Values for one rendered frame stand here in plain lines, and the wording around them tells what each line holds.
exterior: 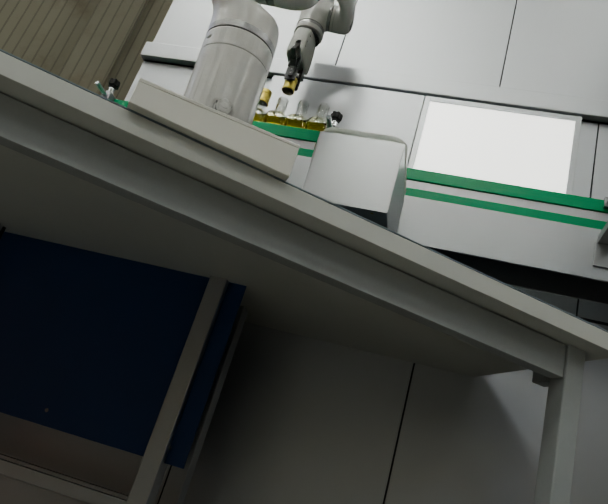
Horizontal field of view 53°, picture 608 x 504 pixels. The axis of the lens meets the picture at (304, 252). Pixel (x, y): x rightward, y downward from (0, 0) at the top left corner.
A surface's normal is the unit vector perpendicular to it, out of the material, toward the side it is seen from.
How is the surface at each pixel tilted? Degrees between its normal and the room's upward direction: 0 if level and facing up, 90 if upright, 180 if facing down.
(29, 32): 90
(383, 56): 90
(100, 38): 90
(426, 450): 90
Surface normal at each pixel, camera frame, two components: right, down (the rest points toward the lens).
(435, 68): -0.14, -0.43
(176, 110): 0.37, -0.27
